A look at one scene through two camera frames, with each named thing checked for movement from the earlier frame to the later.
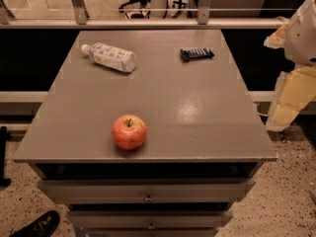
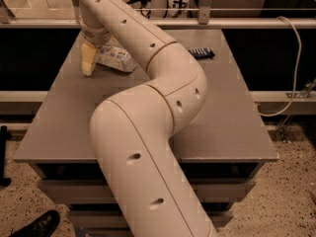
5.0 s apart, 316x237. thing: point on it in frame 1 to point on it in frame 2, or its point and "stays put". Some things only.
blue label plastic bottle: [110, 56] stays put
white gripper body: [302, 39] to [96, 37]
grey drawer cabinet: [204, 144] stays put
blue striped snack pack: [197, 53] stays put
